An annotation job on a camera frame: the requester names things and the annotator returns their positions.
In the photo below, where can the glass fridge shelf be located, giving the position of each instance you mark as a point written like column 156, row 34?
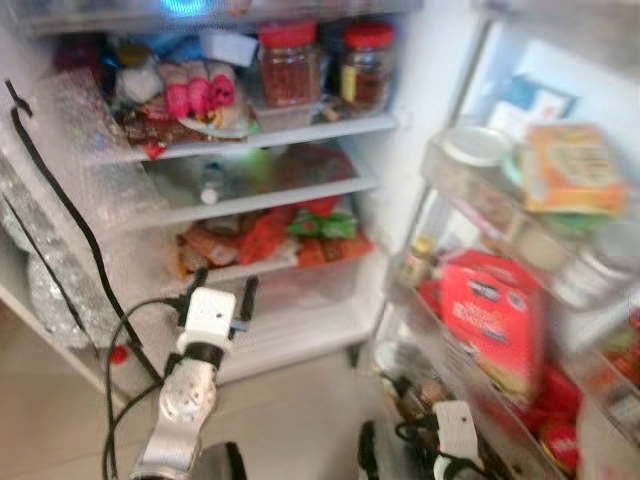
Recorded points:
column 320, row 128
column 300, row 198

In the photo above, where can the clear bubble wrap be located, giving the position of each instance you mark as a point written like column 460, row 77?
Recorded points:
column 60, row 250

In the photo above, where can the fridge door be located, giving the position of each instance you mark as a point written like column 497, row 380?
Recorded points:
column 600, row 60

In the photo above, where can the white plate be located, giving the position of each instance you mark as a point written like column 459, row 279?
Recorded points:
column 225, row 125

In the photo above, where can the dark robot left leg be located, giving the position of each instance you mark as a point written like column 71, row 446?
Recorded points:
column 222, row 465

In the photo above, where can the orange snack packet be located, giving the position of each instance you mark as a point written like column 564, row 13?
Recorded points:
column 208, row 250

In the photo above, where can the large red-lid glass jar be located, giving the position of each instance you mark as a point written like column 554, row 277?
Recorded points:
column 288, row 70

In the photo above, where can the red round jar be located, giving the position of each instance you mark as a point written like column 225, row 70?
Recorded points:
column 560, row 448

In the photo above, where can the fridge cabinet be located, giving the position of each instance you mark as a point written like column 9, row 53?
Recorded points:
column 380, row 200

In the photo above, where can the red-lid jar yellow label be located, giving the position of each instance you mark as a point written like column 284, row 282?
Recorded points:
column 368, row 70

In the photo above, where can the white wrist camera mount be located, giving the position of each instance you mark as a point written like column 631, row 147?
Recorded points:
column 211, row 312
column 456, row 432

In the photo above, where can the white-lid round container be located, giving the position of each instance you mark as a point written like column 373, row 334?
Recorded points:
column 477, row 145

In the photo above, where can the orange printed box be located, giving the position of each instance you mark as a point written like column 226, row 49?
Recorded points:
column 572, row 168

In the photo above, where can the dark robot leg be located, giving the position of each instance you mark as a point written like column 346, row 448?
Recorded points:
column 378, row 455
column 222, row 465

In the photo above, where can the small yellow-cap bottle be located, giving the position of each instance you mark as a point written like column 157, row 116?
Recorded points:
column 420, row 262

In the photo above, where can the small red cap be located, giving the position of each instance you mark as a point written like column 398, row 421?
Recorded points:
column 119, row 354

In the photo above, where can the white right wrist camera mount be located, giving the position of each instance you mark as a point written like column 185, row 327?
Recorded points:
column 456, row 432

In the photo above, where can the green snack packet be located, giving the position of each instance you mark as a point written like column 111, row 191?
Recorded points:
column 322, row 223

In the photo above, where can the red snack packet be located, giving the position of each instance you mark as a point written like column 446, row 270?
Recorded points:
column 265, row 238

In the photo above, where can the clear crisper drawer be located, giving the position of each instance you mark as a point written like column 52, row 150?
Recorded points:
column 310, row 290

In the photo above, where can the clear glass jar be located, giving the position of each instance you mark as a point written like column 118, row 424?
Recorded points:
column 595, row 275

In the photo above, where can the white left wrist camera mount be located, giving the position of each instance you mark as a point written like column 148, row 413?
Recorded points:
column 211, row 312

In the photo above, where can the dark robot right leg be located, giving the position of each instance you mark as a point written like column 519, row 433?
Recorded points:
column 378, row 455

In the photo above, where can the red printed carton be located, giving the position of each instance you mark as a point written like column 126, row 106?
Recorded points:
column 492, row 320

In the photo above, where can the gold-lid pale jar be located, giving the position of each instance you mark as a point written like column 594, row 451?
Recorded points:
column 138, row 80

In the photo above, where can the white box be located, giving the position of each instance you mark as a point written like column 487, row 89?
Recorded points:
column 230, row 47

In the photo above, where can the blue white carton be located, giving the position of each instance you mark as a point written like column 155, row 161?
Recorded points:
column 535, row 100

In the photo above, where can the dark red bag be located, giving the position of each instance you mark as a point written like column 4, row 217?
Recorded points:
column 310, row 168

